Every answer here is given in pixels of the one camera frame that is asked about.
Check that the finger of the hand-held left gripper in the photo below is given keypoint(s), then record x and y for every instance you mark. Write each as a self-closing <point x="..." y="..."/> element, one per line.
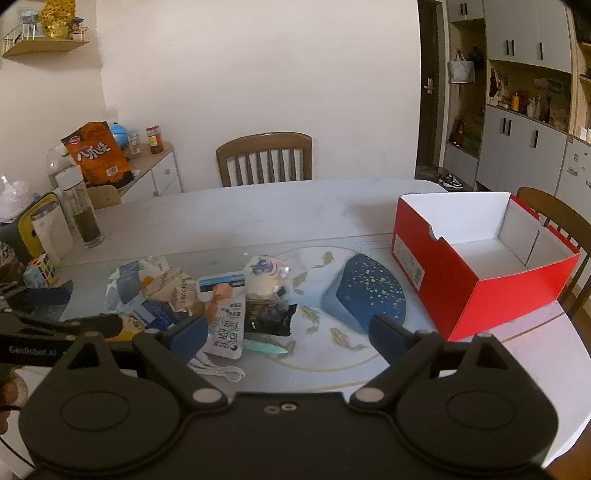
<point x="87" y="328"/>
<point x="44" y="295"/>

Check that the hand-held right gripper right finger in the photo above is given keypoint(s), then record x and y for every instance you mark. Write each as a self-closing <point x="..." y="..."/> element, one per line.
<point x="387" y="336"/>

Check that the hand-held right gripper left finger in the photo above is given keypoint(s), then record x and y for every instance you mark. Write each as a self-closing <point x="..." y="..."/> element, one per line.
<point x="189" y="333"/>

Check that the blue white wrapper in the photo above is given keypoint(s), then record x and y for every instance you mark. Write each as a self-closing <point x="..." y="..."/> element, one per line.
<point x="159" y="314"/>

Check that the yellow black packet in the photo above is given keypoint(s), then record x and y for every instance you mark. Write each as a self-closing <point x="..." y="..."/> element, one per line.
<point x="124" y="325"/>

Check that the white printed snack packet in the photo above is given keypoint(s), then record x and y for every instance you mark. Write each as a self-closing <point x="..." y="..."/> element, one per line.
<point x="227" y="330"/>

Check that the paper wrapper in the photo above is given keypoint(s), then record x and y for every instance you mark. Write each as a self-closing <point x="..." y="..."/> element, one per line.
<point x="174" y="288"/>

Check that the white blue tissue pack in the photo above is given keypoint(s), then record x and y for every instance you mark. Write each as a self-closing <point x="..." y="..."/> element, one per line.
<point x="127" y="282"/>

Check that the light blue packet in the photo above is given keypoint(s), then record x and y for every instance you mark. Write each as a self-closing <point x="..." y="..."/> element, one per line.
<point x="222" y="282"/>

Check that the mint green stick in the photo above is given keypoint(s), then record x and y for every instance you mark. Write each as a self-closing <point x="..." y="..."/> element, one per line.
<point x="265" y="347"/>

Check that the black snack packet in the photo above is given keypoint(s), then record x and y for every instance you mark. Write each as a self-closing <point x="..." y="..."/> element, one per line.
<point x="268" y="318"/>

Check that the red cardboard shoe box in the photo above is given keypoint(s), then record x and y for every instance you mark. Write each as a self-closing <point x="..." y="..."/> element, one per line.
<point x="457" y="295"/>

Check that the bread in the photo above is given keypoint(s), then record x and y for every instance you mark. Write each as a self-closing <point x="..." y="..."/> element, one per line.
<point x="264" y="276"/>

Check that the person's left hand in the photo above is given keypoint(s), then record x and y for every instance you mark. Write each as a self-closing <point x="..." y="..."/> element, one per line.
<point x="7" y="397"/>

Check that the rubik's cube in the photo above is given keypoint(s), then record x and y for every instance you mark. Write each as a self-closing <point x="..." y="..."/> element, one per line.
<point x="45" y="266"/>

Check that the round fish print placemat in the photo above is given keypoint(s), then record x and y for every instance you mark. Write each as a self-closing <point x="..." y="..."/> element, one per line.
<point x="364" y="286"/>

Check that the white kettle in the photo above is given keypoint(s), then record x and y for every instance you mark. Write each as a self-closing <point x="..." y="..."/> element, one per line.
<point x="51" y="233"/>

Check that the yellow bag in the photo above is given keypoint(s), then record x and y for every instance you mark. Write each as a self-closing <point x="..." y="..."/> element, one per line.
<point x="22" y="221"/>

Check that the glass tumbler with white lid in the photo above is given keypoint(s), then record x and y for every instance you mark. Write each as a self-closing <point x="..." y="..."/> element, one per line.
<point x="83" y="212"/>

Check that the clear plastic bag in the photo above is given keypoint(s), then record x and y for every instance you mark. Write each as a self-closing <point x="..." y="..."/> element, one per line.
<point x="14" y="196"/>

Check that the small light wooden chair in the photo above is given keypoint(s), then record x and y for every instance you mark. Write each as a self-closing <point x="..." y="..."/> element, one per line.
<point x="105" y="196"/>

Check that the clear plastic bottle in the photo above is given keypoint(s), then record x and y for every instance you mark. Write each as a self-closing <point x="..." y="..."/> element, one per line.
<point x="57" y="166"/>

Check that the orange snack bag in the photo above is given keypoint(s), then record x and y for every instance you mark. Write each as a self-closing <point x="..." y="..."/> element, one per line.
<point x="94" y="152"/>

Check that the white sideboard with wooden top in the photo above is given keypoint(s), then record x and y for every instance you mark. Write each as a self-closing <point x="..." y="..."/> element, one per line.
<point x="157" y="177"/>

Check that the pair of sneakers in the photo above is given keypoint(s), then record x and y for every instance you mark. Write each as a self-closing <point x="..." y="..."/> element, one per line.
<point x="451" y="181"/>

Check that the small glass jar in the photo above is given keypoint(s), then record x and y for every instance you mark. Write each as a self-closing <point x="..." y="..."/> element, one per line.
<point x="134" y="144"/>

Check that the blue globe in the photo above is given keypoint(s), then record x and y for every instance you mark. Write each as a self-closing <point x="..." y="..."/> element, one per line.
<point x="119" y="134"/>

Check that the brown wooden slatted chair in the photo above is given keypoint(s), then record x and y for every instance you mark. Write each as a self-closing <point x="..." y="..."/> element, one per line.
<point x="263" y="159"/>

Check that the red lid sauce jar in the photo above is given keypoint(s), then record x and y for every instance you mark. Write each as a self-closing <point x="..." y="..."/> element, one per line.
<point x="155" y="141"/>

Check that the brown wooden curved chair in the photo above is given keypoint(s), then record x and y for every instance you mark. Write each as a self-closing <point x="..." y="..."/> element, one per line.
<point x="561" y="212"/>

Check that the white fridge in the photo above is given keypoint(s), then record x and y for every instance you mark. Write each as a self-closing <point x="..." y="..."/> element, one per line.
<point x="575" y="173"/>

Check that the dark door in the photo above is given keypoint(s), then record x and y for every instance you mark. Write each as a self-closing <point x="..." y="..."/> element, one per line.
<point x="427" y="83"/>

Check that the grey tote bag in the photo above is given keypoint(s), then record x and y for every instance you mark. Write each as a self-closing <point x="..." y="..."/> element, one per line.
<point x="461" y="70"/>

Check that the gold ornament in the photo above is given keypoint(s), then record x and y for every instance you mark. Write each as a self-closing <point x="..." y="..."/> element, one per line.
<point x="57" y="18"/>

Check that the wooden wall shelf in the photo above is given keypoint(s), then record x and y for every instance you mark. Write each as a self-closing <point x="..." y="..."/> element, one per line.
<point x="41" y="47"/>

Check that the photo frame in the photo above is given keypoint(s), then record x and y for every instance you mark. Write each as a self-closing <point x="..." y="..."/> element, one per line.
<point x="30" y="21"/>

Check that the grey wall cabinet unit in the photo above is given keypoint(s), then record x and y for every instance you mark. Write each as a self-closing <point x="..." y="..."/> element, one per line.
<point x="517" y="41"/>

